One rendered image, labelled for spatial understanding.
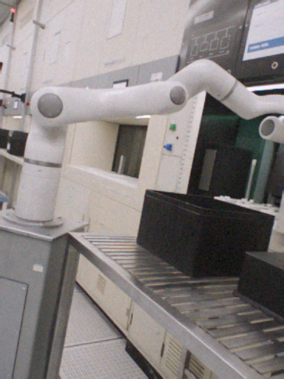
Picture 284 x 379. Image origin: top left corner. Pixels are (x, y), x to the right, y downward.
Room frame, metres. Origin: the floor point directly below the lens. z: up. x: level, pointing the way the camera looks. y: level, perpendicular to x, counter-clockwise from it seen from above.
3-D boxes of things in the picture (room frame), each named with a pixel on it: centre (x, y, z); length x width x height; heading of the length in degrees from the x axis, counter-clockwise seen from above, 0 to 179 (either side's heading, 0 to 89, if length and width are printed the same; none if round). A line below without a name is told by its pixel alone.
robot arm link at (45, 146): (1.12, 0.33, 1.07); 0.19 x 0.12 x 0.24; 14
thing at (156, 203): (0.99, -0.21, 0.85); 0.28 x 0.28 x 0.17; 31
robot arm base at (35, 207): (1.09, 0.32, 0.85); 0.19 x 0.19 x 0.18
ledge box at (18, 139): (3.70, 1.35, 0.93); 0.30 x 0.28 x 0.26; 30
